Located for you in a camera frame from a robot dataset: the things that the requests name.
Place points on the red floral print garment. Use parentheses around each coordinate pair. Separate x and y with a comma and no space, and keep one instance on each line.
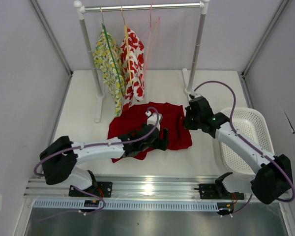
(136,50)

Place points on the lemon print garment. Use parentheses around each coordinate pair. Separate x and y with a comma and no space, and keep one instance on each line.
(116,93)

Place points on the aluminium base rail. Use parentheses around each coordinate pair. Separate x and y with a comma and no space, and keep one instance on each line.
(146,188)

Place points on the perforated cable tray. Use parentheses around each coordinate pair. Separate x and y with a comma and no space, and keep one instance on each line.
(127,205)

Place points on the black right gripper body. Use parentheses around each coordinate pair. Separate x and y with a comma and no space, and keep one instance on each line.
(191,121)

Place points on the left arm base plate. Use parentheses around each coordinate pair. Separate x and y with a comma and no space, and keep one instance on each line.
(103,190)

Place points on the pink wire hanger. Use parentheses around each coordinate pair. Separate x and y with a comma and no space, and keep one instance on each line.
(153,31)

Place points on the white clothes rack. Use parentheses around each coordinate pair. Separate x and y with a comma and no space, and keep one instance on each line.
(97,73)

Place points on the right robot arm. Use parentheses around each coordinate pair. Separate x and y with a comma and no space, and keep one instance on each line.
(272,177)

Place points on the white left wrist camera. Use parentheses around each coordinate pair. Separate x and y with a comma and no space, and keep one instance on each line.
(154,119)

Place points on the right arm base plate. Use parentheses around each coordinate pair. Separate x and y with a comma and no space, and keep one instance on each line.
(212,191)

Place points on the yellow hanger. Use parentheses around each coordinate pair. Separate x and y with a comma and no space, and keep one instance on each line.
(125,27)

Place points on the red skirt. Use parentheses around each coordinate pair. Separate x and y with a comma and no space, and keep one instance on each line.
(133,121)

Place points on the white perforated basket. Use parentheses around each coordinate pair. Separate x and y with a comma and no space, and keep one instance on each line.
(253,125)

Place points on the green hanger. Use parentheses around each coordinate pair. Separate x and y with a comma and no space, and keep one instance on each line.
(108,58)

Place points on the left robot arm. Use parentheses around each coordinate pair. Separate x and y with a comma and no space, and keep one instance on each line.
(60,160)

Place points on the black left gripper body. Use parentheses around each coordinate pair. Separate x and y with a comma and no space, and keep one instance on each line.
(156,143)

